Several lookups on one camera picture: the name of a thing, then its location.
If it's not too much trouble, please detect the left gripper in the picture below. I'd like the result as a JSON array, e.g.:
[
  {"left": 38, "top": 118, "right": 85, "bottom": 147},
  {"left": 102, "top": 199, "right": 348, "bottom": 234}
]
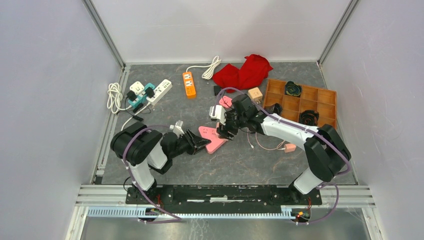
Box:
[{"left": 169, "top": 128, "right": 211, "bottom": 159}]

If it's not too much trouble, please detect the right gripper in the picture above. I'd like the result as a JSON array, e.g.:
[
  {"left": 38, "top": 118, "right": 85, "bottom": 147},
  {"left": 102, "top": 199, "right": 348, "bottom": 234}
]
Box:
[{"left": 216, "top": 111, "right": 246, "bottom": 142}]

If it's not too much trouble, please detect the pink plug adapter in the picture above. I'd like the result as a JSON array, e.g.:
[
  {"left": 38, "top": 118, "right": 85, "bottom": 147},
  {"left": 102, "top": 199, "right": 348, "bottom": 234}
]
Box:
[
  {"left": 283, "top": 143, "right": 297, "bottom": 153},
  {"left": 218, "top": 95, "right": 233, "bottom": 109}
]

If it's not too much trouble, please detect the pink power strip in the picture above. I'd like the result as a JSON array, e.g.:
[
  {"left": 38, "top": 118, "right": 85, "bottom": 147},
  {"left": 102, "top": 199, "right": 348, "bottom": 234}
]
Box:
[{"left": 198, "top": 126, "right": 228, "bottom": 154}]

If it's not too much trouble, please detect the beige cube plug adapter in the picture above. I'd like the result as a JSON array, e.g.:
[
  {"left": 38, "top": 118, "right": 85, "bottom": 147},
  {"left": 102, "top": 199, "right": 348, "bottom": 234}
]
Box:
[{"left": 247, "top": 87, "right": 264, "bottom": 104}]

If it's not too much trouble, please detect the pink charging cable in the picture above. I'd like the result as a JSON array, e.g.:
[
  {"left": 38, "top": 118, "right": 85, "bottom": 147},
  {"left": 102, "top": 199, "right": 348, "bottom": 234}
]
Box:
[{"left": 246, "top": 130, "right": 289, "bottom": 152}]

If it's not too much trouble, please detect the black power adapter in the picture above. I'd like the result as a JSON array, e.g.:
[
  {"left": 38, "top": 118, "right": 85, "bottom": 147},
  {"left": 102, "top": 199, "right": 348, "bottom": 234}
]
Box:
[{"left": 213, "top": 85, "right": 222, "bottom": 97}]

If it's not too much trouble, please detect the orange power strip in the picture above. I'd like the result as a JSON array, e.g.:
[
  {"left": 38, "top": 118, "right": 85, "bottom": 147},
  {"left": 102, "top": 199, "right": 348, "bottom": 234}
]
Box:
[{"left": 182, "top": 71, "right": 197, "bottom": 99}]

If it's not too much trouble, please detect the white power strip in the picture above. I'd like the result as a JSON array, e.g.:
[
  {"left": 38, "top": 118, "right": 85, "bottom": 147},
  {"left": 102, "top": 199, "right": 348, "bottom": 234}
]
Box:
[{"left": 146, "top": 79, "right": 173, "bottom": 106}]

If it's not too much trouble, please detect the teal power strip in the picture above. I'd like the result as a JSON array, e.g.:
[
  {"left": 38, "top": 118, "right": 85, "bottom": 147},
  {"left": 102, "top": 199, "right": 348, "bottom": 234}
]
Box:
[{"left": 127, "top": 83, "right": 156, "bottom": 109}]

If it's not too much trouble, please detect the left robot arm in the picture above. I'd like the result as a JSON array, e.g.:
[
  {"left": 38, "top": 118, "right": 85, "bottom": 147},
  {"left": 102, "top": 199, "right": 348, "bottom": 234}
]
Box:
[{"left": 110, "top": 120, "right": 212, "bottom": 204}]

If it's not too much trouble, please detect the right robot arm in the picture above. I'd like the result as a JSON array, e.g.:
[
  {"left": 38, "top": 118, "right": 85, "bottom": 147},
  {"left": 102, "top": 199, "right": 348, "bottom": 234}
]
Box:
[{"left": 209, "top": 94, "right": 352, "bottom": 204}]

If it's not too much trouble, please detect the red cloth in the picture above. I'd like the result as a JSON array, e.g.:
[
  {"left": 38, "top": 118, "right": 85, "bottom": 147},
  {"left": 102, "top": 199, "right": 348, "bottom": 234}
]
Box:
[{"left": 212, "top": 54, "right": 274, "bottom": 90}]

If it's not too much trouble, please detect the white cube adapter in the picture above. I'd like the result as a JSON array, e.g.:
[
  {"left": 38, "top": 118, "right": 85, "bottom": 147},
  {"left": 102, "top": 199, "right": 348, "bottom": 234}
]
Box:
[{"left": 129, "top": 81, "right": 145, "bottom": 95}]

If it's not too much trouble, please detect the orange compartment tray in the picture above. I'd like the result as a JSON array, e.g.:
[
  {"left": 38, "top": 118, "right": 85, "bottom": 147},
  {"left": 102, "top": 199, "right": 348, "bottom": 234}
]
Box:
[{"left": 262, "top": 78, "right": 338, "bottom": 129}]

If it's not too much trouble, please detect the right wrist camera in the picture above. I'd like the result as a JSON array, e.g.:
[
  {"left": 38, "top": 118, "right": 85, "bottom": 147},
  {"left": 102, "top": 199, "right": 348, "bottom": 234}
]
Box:
[{"left": 209, "top": 104, "right": 226, "bottom": 125}]

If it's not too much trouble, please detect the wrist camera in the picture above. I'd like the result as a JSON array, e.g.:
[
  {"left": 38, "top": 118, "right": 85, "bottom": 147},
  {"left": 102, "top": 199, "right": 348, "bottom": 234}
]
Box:
[
  {"left": 169, "top": 120, "right": 185, "bottom": 137},
  {"left": 209, "top": 104, "right": 226, "bottom": 125}
]

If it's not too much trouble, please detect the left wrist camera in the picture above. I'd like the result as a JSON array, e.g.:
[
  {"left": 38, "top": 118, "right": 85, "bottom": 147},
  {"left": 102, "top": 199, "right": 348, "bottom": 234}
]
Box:
[{"left": 169, "top": 120, "right": 185, "bottom": 137}]

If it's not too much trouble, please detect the black bundled cable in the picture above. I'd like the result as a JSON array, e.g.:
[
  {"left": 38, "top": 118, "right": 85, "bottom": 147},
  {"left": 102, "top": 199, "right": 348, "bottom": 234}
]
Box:
[{"left": 268, "top": 102, "right": 284, "bottom": 116}]

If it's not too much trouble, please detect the white cable bundle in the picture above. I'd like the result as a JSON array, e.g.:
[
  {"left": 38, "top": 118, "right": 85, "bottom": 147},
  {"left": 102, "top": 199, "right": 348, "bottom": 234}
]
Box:
[{"left": 186, "top": 55, "right": 222, "bottom": 81}]

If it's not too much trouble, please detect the white power cord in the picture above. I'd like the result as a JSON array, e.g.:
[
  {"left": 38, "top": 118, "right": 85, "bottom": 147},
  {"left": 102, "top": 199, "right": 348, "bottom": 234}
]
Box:
[{"left": 119, "top": 112, "right": 140, "bottom": 132}]

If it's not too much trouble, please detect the dark coiled cable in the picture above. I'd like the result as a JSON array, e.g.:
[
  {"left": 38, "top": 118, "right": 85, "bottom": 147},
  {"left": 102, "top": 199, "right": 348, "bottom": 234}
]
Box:
[
  {"left": 284, "top": 81, "right": 302, "bottom": 98},
  {"left": 298, "top": 109, "right": 320, "bottom": 127}
]

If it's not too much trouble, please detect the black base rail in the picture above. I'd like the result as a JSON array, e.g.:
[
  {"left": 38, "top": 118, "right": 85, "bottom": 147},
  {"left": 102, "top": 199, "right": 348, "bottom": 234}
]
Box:
[{"left": 125, "top": 184, "right": 323, "bottom": 215}]

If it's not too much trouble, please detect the white coiled cable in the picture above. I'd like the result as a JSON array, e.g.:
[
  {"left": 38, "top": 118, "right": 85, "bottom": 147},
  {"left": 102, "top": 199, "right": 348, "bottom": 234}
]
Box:
[{"left": 106, "top": 82, "right": 124, "bottom": 115}]

